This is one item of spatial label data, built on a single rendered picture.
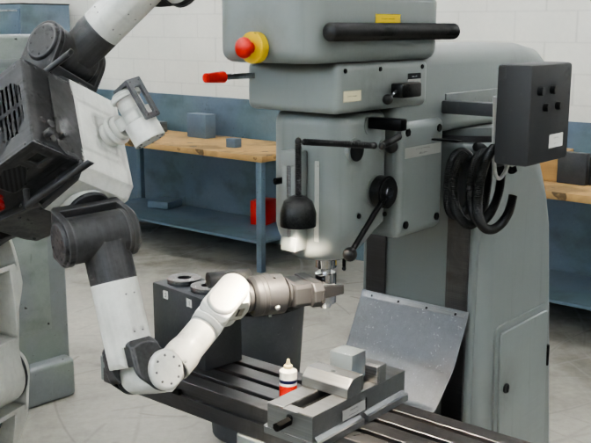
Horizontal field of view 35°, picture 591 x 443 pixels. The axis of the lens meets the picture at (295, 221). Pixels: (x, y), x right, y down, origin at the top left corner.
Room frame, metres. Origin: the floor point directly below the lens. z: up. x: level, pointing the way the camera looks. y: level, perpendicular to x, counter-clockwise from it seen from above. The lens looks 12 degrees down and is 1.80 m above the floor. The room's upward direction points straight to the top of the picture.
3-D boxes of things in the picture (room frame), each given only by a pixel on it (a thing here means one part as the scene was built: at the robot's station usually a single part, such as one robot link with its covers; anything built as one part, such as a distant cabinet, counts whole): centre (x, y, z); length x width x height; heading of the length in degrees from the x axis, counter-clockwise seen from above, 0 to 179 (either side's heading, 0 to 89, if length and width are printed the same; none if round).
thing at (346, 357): (1.94, -0.12, 1.07); 0.06 x 0.05 x 0.06; 51
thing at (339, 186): (1.98, -0.07, 1.47); 0.21 x 0.19 x 0.32; 50
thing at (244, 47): (1.78, 0.09, 1.76); 0.04 x 0.03 x 0.04; 50
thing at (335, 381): (1.90, -0.08, 1.05); 0.12 x 0.06 x 0.04; 51
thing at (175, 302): (2.29, 0.26, 1.06); 0.22 x 0.12 x 0.20; 43
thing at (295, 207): (1.80, -0.01, 1.44); 0.07 x 0.07 x 0.06
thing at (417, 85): (1.94, -0.21, 1.66); 0.12 x 0.04 x 0.04; 140
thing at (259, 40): (1.80, 0.08, 1.76); 0.06 x 0.02 x 0.06; 50
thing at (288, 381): (1.97, 0.02, 1.01); 0.04 x 0.04 x 0.11
